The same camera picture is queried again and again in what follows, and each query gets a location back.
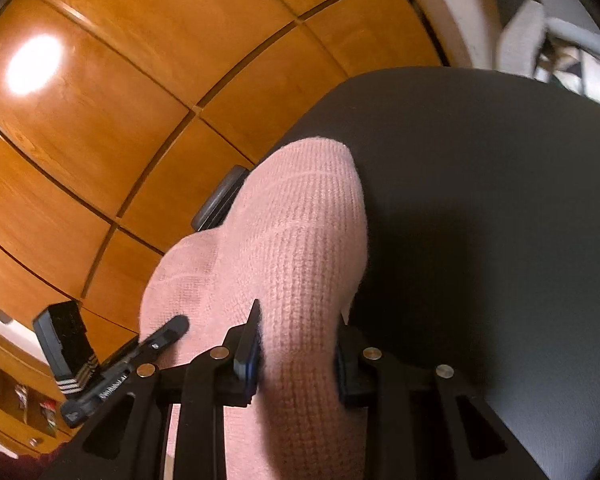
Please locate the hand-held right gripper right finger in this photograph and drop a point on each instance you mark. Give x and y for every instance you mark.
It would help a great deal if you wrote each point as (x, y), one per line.
(345, 365)

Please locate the wooden wardrobe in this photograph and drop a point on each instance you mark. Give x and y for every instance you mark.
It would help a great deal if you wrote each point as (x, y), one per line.
(130, 110)

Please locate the pink knit sweater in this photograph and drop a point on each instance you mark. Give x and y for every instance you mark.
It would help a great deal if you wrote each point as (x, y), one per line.
(290, 240)

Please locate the grey yellow blue chair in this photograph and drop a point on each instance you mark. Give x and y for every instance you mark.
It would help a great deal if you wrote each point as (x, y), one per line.
(522, 30)

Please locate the grey padded armrest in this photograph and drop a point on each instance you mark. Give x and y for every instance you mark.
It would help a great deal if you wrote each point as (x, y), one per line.
(220, 200)

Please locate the person's left forearm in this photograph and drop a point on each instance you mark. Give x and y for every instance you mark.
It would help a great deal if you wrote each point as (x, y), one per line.
(10, 467)

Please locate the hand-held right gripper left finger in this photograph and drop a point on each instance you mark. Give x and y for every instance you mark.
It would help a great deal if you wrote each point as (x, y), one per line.
(250, 355)

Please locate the wooden bookshelf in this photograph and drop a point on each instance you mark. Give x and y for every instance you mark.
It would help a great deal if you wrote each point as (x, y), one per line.
(10, 415)

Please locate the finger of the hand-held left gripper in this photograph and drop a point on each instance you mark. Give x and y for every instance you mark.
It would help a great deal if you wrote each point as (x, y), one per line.
(165, 335)

